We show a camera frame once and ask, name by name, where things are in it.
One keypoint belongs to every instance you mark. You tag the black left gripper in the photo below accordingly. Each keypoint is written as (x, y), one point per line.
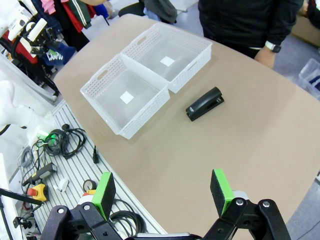
(41, 37)

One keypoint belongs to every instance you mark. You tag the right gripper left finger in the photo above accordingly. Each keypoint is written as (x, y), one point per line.
(105, 195)

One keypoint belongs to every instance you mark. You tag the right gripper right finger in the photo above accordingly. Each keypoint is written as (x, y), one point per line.
(220, 192)

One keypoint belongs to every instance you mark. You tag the navy Campus zip pouch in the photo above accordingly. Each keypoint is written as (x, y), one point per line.
(58, 56)

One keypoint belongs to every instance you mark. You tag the black stapler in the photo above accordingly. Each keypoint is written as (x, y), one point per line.
(203, 102)

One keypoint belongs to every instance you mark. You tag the person left forearm black sleeve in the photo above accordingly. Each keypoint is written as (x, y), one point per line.
(282, 27)

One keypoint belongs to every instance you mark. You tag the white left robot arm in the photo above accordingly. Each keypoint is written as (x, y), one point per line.
(15, 107)

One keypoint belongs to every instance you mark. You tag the person left hand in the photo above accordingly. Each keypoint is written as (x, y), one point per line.
(265, 58)

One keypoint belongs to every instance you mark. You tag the aluminium slotted platform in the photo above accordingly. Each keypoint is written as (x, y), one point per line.
(75, 170)

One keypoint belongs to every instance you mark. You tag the black power plug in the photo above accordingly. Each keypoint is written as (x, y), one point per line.
(95, 156)

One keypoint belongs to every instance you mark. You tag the dark green striped jacket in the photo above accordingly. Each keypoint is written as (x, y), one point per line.
(80, 15)

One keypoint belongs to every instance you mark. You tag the yellow emergency stop button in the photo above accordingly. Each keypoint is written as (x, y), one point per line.
(37, 192)

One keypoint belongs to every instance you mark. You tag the grey yellow handheld controller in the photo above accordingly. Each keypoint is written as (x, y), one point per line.
(41, 172)

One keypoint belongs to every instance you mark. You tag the white perforated plastic basket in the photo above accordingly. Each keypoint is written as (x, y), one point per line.
(105, 85)
(200, 52)

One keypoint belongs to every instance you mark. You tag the clear plastic storage bin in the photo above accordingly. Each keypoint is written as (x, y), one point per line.
(310, 77)

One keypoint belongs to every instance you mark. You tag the white smartwatch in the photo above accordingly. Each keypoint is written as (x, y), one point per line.
(273, 47)

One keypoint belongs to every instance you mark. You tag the person torso black jacket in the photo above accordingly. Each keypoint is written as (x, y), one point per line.
(237, 20)

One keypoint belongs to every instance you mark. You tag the cardboard box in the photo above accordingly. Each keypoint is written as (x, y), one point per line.
(306, 27)

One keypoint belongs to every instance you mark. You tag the small white bracket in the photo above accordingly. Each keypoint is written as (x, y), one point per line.
(62, 184)

